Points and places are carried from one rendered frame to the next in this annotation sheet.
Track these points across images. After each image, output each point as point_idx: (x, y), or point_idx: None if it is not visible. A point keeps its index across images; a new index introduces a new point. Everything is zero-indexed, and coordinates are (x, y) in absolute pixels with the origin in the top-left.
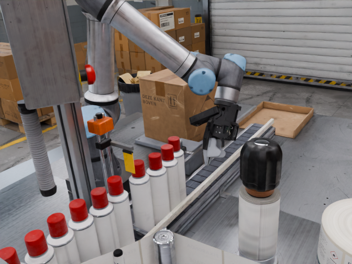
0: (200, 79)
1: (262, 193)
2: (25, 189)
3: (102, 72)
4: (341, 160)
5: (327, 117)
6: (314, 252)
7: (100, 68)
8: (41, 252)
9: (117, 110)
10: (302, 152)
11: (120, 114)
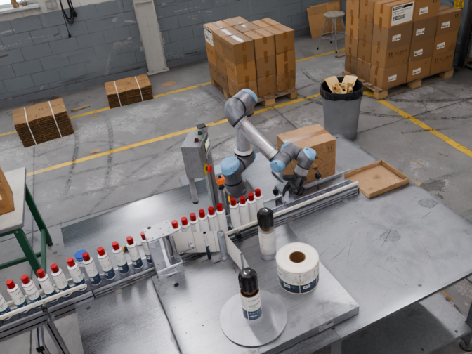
0: (274, 166)
1: (263, 229)
2: (202, 187)
3: (241, 141)
4: (377, 224)
5: (416, 187)
6: None
7: (240, 139)
8: (185, 224)
9: (250, 159)
10: (361, 211)
11: (253, 160)
